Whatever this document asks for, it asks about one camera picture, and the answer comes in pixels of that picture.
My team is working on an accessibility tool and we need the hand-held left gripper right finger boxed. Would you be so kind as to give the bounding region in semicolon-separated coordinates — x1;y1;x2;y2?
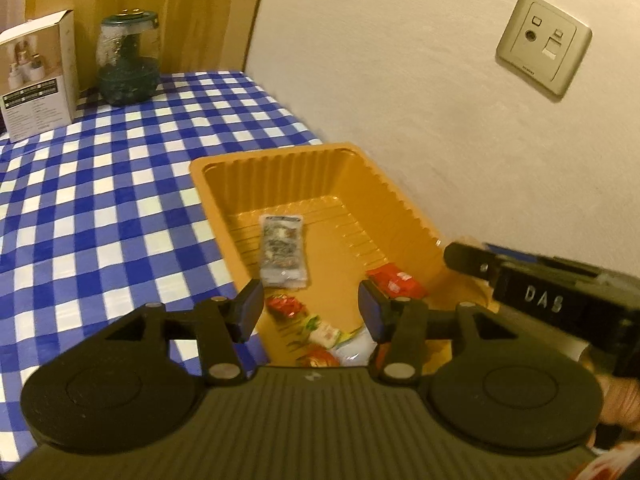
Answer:
357;279;509;387

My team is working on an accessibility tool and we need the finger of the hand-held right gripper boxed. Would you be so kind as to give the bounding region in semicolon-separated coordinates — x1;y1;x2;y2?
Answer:
443;241;503;288
484;243;546;263

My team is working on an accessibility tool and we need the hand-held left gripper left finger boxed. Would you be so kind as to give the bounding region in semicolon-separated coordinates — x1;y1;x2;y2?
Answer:
101;278;265;387

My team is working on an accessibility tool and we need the small red candy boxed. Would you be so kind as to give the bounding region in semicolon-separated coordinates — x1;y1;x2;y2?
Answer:
265;295;307;320

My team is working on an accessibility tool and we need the red and clear snack packet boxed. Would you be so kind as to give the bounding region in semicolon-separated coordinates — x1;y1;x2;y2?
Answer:
365;262;427;301

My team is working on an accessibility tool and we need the white snack pouch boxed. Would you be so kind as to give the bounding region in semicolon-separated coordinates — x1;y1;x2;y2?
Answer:
335;327;378;367

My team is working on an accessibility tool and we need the grey foil snack packet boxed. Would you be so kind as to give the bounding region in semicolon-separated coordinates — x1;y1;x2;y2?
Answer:
259;214;309;289

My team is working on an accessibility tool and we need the orange plastic tray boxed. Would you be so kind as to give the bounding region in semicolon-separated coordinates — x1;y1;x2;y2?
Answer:
189;141;493;368

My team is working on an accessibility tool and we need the person's right hand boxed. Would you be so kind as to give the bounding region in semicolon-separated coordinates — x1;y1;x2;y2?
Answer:
597;375;640;428

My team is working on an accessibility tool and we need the red and white cloth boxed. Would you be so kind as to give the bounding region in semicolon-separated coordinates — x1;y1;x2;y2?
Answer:
575;442;640;480

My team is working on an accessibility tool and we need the blue checked tablecloth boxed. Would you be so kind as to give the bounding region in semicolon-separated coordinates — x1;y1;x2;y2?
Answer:
0;70;323;466

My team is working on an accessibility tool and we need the glass jar with green lid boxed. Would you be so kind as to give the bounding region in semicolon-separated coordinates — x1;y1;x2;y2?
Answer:
96;8;162;107

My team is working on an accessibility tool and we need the white product box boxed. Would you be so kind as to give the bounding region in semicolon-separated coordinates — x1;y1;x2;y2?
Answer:
0;9;80;143

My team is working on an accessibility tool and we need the wall data outlet plate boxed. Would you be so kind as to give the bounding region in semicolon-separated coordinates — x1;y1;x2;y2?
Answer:
496;0;593;98

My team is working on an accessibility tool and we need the wooden wall panel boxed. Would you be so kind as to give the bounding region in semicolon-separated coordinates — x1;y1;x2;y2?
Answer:
25;0;271;93

